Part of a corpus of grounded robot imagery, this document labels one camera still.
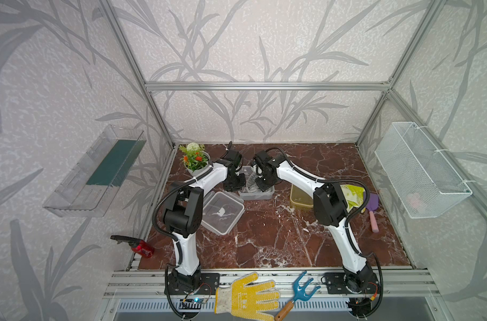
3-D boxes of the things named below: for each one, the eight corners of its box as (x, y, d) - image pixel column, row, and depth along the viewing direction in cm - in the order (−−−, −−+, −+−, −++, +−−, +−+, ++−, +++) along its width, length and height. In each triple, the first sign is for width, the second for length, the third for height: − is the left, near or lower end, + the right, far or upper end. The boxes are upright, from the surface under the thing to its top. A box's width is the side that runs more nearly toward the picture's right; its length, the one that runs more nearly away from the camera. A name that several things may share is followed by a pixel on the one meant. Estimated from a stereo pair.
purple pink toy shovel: (365, 229, 90) (367, 227, 88) (367, 194, 101) (369, 191, 99) (376, 233, 89) (378, 230, 87) (376, 197, 100) (379, 194, 98)
